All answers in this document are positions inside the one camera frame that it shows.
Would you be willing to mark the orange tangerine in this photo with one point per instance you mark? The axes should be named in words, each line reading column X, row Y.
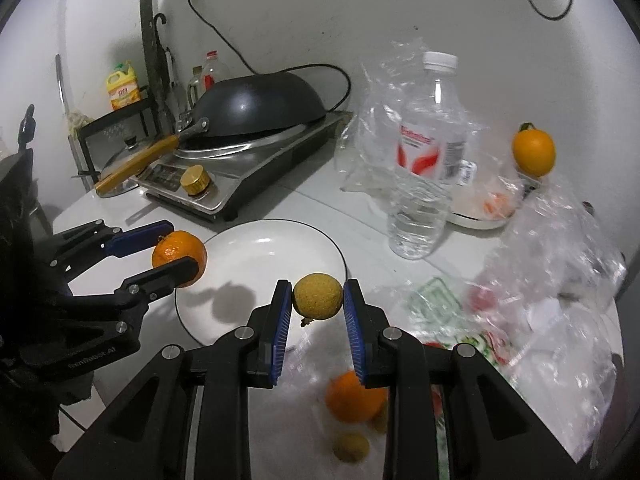
column 349, row 402
column 179, row 244

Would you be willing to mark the printed plastic bag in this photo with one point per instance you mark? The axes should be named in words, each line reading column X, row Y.
column 536, row 311

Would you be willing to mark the glass pot lid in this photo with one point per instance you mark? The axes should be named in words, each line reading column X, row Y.
column 125, row 159

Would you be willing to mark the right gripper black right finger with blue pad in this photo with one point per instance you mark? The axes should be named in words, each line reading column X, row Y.
column 491, row 432

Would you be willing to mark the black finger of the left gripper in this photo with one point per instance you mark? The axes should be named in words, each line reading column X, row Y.
column 130, row 302

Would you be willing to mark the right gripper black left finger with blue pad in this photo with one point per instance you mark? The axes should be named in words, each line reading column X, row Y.
column 186, row 411

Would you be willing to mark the black wire rack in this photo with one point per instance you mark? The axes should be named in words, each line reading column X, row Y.
column 116, row 133

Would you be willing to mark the white bowl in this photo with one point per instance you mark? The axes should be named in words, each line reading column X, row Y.
column 484, row 202

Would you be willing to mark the small yellow-green round fruit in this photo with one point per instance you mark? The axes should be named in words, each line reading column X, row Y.
column 317, row 297

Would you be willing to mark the black wok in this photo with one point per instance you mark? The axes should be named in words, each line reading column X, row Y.
column 234, row 110

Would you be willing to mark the orange tangerine in bag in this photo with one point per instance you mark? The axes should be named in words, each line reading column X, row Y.
column 349, row 402

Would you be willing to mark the yellow detergent bottle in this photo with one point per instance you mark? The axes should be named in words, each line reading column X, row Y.
column 122, row 86

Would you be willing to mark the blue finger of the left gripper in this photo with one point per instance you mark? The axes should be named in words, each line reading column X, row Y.
column 135, row 238

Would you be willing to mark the silver induction cooker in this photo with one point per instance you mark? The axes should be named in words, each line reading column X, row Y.
column 237, row 172

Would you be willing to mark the dark vertical pipe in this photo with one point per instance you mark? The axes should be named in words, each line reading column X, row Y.
column 155, row 61

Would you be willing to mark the white round plate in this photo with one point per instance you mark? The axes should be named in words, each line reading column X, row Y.
column 244, row 264

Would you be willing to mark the small green fruit in bag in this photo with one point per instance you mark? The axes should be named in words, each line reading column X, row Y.
column 351, row 447

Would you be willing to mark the orange on bowl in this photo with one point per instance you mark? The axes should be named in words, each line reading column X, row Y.
column 533, row 151

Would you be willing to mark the clear plastic water bottle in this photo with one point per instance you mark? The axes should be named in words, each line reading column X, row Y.
column 433, row 130

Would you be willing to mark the red cap sauce bottle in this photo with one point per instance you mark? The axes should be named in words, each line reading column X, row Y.
column 214, row 70

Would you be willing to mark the clear plastic bag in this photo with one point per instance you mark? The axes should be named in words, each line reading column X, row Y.
column 366, row 157

